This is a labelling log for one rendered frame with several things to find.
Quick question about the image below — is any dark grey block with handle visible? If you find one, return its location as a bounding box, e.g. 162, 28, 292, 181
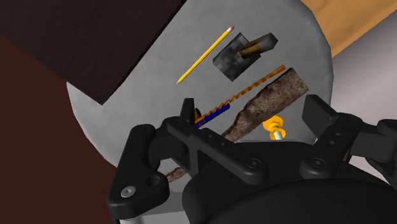
212, 32, 279, 83

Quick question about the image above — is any orange twisted rod blue handle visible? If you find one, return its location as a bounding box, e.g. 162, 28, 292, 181
193, 64, 287, 130

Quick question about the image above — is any yellow pencil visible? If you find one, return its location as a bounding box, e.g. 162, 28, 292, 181
176, 25, 235, 85

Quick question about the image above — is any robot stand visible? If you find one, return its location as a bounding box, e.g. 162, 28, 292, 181
0, 0, 188, 106

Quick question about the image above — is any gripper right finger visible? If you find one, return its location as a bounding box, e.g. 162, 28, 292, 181
298, 94, 397, 191

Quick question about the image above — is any yellow push pin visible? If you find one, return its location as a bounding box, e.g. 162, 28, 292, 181
262, 115, 287, 141

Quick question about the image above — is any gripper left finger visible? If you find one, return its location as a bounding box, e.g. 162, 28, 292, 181
106, 97, 268, 220

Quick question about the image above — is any rusty brown flat tool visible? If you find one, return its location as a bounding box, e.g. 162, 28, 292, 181
165, 67, 310, 184

